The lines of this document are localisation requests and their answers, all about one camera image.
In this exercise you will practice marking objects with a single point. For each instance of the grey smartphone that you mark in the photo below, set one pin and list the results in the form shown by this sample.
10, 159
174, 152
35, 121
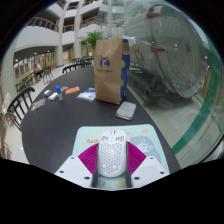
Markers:
126, 110

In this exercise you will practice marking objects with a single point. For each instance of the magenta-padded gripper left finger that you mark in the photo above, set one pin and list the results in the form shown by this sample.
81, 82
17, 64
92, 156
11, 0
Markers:
80, 166

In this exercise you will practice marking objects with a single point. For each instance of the small blue-capped bottle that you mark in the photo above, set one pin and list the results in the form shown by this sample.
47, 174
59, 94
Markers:
59, 93

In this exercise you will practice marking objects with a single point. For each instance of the group of black chairs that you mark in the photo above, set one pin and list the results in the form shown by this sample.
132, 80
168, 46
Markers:
46, 73

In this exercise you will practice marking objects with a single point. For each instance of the white perforated chair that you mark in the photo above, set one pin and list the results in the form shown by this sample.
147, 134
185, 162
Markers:
5, 103

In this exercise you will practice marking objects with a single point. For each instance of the light green printed mouse pad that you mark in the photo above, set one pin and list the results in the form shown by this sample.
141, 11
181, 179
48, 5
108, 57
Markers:
146, 136

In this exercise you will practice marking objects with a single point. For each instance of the small white box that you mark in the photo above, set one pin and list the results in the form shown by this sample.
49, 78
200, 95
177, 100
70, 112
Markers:
47, 92

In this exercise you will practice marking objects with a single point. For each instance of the brown paper bag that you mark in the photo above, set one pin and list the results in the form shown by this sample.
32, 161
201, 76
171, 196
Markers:
108, 73

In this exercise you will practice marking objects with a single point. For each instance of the person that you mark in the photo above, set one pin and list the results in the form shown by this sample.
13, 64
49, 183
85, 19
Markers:
38, 70

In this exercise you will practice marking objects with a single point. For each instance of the clear plastic packet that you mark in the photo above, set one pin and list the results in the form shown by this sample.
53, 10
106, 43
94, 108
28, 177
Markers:
38, 104

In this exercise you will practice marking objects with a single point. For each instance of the green potted palm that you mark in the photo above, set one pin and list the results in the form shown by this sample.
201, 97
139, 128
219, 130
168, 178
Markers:
92, 38

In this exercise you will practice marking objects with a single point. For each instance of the black spindle-back chair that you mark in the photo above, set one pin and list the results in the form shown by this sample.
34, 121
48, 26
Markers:
13, 110

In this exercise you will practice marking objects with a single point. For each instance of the black chair behind table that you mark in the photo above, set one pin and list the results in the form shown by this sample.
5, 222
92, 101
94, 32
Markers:
75, 66

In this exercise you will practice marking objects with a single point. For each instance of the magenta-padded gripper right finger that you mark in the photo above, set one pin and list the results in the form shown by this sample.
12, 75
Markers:
146, 166

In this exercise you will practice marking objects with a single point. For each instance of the white perforated computer mouse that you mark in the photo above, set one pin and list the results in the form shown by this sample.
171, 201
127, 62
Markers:
112, 156

